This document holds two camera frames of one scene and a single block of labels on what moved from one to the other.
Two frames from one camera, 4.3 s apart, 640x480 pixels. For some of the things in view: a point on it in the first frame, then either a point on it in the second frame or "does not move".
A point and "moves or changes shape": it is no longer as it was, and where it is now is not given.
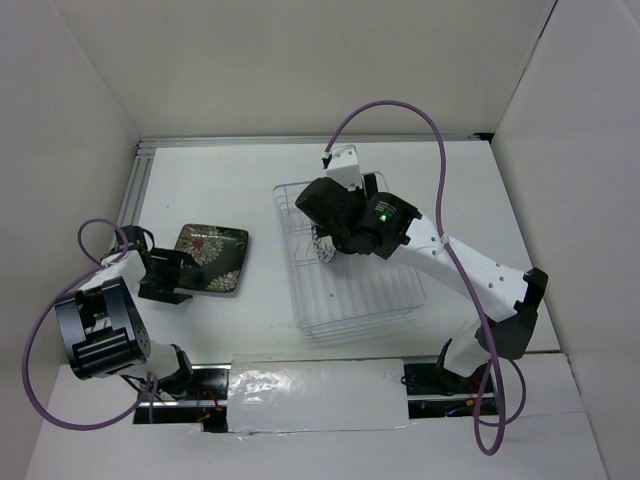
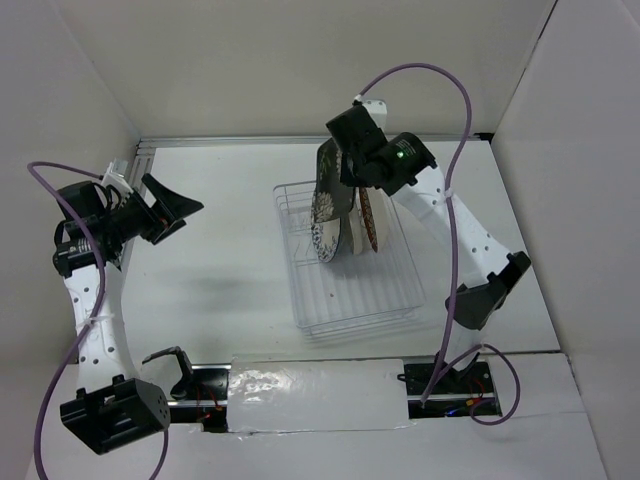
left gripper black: x=176 y=261 → x=177 y=206
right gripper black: x=366 y=191 → x=345 y=174
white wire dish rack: x=350 y=292 does not move
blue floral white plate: x=324 y=244 does not move
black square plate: x=220 y=254 moves or changes shape
